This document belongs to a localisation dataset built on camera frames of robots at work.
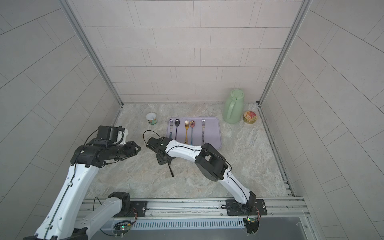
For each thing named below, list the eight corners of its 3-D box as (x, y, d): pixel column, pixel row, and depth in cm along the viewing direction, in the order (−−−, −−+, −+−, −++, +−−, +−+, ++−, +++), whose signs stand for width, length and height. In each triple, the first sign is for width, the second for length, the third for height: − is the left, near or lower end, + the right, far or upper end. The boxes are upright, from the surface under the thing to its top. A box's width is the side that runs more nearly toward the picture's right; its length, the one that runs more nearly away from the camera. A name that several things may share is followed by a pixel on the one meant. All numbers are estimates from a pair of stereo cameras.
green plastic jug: (224, 127, 105) (229, 104, 87) (222, 112, 113) (226, 89, 95) (239, 127, 105) (248, 104, 87) (236, 112, 114) (243, 89, 95)
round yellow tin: (243, 123, 107) (245, 120, 104) (241, 114, 113) (242, 110, 109) (256, 123, 107) (258, 120, 104) (253, 114, 113) (255, 110, 109)
